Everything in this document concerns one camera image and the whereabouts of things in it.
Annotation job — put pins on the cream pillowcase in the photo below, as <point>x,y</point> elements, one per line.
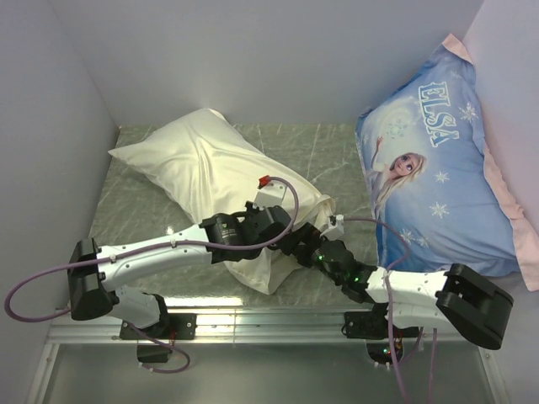
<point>203,164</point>

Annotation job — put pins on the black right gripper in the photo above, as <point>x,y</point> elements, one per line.
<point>310,235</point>

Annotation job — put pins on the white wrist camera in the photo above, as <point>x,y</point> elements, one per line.
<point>335,228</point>
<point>270,193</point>

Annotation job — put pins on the blue Elsa pillow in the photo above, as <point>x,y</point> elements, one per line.
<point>436,192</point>

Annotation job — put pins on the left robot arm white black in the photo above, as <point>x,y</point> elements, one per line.
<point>99,277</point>

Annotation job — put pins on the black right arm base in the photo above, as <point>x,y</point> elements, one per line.
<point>372,326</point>

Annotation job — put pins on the aluminium mounting rail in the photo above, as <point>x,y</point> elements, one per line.
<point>287,354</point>

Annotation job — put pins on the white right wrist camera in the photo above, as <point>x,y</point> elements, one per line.
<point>335,228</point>

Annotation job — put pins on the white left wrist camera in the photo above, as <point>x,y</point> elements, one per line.
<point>270,193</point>

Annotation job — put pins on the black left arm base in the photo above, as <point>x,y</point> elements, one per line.
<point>156,344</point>

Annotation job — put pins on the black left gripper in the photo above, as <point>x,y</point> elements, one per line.
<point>252,209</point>

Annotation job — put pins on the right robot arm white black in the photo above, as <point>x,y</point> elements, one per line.
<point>456,300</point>

